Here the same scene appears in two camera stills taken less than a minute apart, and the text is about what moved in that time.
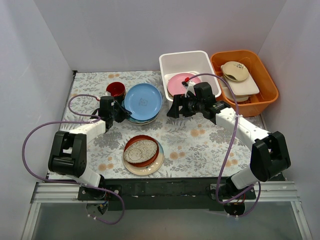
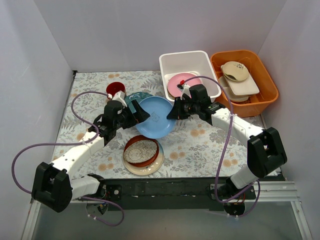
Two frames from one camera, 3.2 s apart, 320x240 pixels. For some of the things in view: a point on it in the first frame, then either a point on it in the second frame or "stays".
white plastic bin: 193,62 stays
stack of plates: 130,119 → 137,96
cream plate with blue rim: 142,171 stays
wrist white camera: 107,93 → 119,96
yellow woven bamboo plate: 170,95 stays
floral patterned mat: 141,141 stays
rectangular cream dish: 246,87 stays
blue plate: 144,101 → 157,125
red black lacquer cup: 116,89 stays
